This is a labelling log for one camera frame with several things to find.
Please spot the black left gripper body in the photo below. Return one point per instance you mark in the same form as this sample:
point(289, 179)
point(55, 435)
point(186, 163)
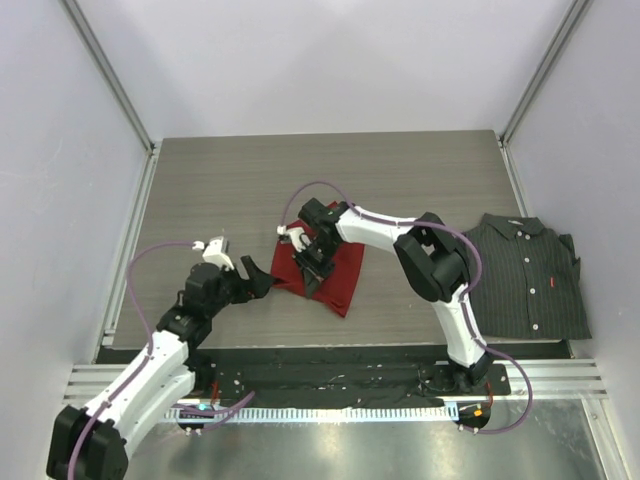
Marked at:
point(226, 287)

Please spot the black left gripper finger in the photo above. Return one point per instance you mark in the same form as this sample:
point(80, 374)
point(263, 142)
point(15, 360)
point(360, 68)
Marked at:
point(253, 271)
point(260, 284)

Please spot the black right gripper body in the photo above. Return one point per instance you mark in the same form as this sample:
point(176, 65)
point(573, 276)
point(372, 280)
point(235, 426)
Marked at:
point(317, 258)

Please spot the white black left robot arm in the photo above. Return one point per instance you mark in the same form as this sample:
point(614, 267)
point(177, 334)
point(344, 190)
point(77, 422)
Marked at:
point(98, 440)

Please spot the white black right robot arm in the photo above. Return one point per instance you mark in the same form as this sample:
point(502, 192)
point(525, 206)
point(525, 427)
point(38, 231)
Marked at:
point(440, 265)

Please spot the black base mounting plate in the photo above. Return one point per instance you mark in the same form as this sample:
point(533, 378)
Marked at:
point(359, 377)

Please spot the dark striped button shirt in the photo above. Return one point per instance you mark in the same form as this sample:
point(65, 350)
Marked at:
point(530, 283)

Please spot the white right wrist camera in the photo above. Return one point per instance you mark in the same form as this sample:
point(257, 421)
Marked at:
point(294, 236)

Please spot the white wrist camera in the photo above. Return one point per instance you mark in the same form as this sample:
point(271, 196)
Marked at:
point(294, 236)
point(215, 252)

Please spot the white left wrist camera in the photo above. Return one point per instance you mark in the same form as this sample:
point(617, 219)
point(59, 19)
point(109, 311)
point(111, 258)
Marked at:
point(215, 252)

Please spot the white slotted cable duct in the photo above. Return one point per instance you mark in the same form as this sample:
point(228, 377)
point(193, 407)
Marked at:
point(448, 412)

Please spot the aluminium front rail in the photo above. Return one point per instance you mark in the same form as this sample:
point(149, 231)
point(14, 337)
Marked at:
point(550, 379)

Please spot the left aluminium frame post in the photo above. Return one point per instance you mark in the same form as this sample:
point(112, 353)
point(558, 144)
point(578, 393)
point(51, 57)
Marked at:
point(81, 24)

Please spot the aluminium frame post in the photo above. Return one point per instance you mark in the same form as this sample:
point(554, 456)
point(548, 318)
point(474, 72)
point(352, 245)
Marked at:
point(81, 24)
point(569, 24)

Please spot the right aluminium frame post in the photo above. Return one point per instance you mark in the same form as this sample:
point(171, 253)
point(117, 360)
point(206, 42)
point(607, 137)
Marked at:
point(569, 24)

